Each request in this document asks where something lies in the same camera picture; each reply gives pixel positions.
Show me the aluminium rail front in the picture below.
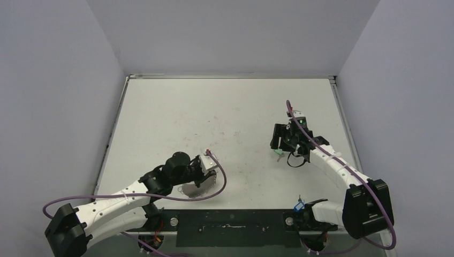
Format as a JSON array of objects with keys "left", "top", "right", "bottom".
[{"left": 72, "top": 209, "right": 394, "bottom": 236}]

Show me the green tagged key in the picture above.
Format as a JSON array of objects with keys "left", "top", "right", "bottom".
[{"left": 274, "top": 149, "right": 285, "bottom": 162}]

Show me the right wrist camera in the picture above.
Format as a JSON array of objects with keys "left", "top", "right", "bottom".
[{"left": 286, "top": 110, "right": 305, "bottom": 119}]

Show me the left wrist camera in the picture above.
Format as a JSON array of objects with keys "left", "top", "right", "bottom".
[{"left": 199, "top": 153, "right": 218, "bottom": 175}]

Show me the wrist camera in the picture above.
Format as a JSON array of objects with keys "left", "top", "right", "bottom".
[
  {"left": 286, "top": 110, "right": 305, "bottom": 119},
  {"left": 199, "top": 153, "right": 218, "bottom": 175}
]

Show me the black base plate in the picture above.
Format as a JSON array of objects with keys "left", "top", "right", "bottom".
[{"left": 132, "top": 209, "right": 338, "bottom": 248}]

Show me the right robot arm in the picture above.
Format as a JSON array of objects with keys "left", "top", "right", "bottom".
[{"left": 270, "top": 110, "right": 394, "bottom": 239}]

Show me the large metal key ring plate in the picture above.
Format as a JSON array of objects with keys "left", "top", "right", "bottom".
[{"left": 177, "top": 172, "right": 217, "bottom": 198}]

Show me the blue tagged key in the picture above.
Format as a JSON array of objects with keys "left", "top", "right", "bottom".
[{"left": 293, "top": 195, "right": 306, "bottom": 212}]

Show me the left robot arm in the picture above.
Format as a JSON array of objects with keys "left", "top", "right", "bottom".
[{"left": 44, "top": 150, "right": 220, "bottom": 256}]

